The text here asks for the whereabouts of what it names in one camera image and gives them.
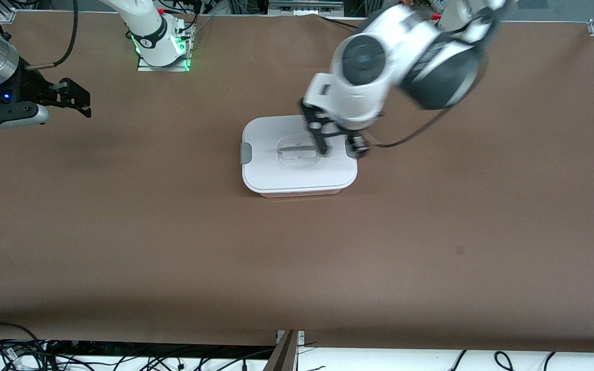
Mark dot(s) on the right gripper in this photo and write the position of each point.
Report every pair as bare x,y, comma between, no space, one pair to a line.
33,86

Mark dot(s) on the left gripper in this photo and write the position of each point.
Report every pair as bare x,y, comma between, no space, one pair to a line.
352,140

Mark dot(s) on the white box lid grey latches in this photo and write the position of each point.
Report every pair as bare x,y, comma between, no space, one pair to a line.
266,170

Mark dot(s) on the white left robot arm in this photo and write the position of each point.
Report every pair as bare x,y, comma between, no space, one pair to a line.
374,98

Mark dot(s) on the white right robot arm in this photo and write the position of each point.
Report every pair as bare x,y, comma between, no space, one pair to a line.
147,31

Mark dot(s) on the pink translucent plastic box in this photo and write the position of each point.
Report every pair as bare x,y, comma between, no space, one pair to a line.
302,194

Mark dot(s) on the brown table cover sheet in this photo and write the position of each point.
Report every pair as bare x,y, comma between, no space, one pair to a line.
297,268

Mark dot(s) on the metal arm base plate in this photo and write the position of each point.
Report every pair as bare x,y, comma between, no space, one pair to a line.
145,66

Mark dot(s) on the metal frame rail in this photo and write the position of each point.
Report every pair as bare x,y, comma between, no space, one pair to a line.
302,7

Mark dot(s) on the small metal bracket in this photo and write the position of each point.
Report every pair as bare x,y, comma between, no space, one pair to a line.
301,336

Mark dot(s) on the brown post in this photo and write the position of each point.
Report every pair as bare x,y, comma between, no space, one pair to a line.
281,358

